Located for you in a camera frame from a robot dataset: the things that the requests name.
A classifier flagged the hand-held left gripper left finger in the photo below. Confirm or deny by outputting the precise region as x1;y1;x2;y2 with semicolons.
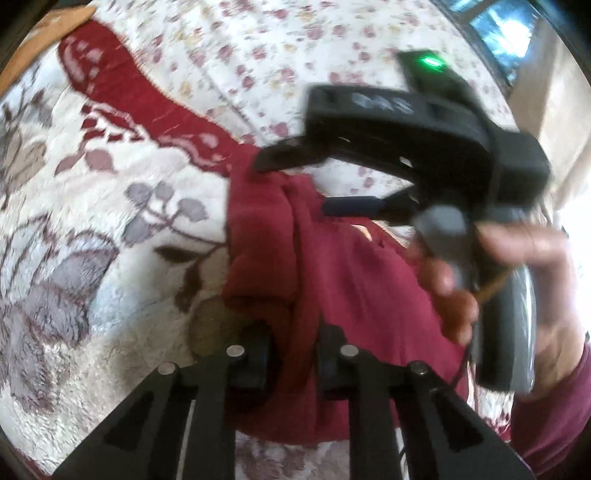
53;323;273;480

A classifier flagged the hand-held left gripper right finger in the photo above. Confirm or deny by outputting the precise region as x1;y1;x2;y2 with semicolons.
316;323;536;480

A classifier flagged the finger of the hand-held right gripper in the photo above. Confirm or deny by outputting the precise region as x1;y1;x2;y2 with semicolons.
254;136;334;174
321;184;426;227

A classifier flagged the red sweater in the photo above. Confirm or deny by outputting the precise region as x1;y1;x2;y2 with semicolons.
224;143;513;446

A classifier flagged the person's right forearm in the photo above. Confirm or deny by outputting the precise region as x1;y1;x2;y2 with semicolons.
510;332;591;478

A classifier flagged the person's right hand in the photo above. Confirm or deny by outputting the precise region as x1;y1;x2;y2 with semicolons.
406;224;589;393

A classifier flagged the floral bedsheet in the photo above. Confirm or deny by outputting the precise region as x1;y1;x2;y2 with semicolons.
88;0;520;241

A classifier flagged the window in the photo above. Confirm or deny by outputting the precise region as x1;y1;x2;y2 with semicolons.
445;0;552;88

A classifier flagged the beige curtain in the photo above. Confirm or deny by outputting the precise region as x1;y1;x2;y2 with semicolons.
510;23;591;222

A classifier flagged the floral white bedspread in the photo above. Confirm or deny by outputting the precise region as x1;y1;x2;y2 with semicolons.
0;18;513;480

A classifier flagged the thin black cable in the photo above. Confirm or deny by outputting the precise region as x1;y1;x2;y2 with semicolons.
447;340;477;398

